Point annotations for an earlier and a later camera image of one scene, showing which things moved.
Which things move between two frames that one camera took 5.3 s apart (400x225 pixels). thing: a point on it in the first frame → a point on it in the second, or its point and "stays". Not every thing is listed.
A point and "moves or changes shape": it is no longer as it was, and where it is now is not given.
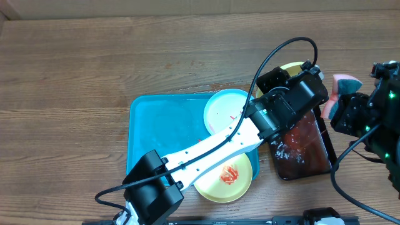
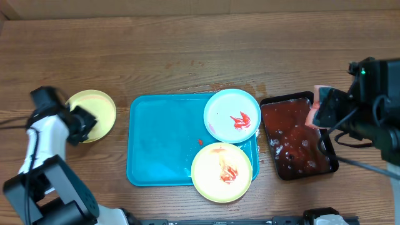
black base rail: (277, 221) stays
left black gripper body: (275, 84) → (84, 121)
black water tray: (302, 150) stays
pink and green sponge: (342, 84) moves or changes shape
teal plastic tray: (169, 124) stays
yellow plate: (292, 69) → (103, 109)
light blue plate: (224, 109) stays
